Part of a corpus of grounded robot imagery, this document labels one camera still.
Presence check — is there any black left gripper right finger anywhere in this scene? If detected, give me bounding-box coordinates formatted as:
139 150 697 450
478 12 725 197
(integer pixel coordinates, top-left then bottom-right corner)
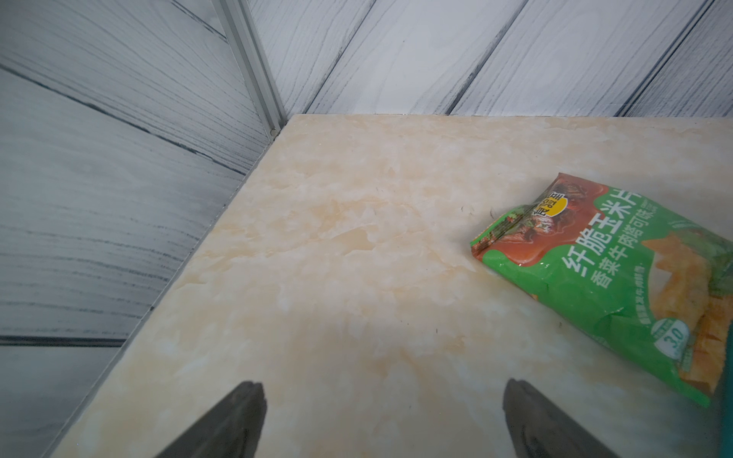
502 379 618 458

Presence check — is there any teal plastic basket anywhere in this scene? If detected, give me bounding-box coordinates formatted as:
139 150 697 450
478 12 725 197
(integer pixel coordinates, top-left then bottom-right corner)
719 328 733 458

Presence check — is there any aluminium corner post left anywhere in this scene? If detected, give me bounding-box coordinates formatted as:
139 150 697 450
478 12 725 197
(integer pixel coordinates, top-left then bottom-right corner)
213 0 287 140

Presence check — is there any green corn chips packet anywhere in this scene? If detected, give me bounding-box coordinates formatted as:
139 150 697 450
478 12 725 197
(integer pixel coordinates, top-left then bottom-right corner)
471 174 732 406

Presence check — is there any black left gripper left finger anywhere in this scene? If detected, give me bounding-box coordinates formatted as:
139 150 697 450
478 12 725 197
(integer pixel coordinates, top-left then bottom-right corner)
157 382 267 458

